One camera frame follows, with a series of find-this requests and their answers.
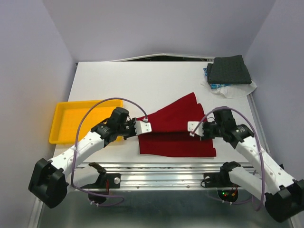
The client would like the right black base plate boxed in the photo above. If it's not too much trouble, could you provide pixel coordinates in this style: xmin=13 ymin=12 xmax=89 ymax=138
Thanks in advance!
xmin=200 ymin=172 xmax=238 ymax=203

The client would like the blue floral skirt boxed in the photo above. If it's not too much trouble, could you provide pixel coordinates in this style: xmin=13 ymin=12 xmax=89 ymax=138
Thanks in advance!
xmin=203 ymin=68 xmax=230 ymax=89

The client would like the white paper sheet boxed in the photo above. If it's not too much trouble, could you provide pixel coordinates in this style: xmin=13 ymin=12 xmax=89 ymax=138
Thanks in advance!
xmin=201 ymin=81 xmax=257 ymax=99

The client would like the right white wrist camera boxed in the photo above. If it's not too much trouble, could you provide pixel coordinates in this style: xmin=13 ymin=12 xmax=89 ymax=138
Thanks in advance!
xmin=187 ymin=121 xmax=204 ymax=137

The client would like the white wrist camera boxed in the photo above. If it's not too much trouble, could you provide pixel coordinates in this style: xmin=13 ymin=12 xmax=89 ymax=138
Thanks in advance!
xmin=187 ymin=121 xmax=204 ymax=137
xmin=134 ymin=121 xmax=152 ymax=135

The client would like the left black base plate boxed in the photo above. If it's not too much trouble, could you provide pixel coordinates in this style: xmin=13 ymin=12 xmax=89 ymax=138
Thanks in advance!
xmin=87 ymin=173 xmax=121 ymax=205

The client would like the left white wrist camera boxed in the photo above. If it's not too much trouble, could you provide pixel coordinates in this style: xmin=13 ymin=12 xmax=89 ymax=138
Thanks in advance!
xmin=134 ymin=121 xmax=152 ymax=135

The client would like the red skirt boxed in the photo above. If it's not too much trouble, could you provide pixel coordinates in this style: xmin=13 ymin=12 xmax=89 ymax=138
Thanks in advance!
xmin=138 ymin=93 xmax=217 ymax=158

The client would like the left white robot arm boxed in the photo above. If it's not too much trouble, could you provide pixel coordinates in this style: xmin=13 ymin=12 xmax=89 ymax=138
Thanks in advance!
xmin=28 ymin=107 xmax=138 ymax=209

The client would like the yellow plastic tray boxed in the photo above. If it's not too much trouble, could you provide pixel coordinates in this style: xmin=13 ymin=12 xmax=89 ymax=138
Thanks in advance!
xmin=49 ymin=100 xmax=123 ymax=144

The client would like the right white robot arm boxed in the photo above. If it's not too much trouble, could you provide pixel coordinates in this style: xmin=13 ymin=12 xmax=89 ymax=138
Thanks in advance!
xmin=188 ymin=106 xmax=304 ymax=222

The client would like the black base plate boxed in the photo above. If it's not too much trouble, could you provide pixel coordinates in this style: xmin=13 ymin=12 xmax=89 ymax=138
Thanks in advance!
xmin=87 ymin=173 xmax=121 ymax=205
xmin=200 ymin=172 xmax=238 ymax=203

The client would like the dark grey dotted skirt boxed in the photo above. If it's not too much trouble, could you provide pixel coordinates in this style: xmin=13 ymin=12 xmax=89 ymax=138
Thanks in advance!
xmin=207 ymin=55 xmax=252 ymax=85

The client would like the aluminium mounting rail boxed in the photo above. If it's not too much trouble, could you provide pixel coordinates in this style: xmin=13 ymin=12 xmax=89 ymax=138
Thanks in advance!
xmin=38 ymin=154 xmax=289 ymax=190

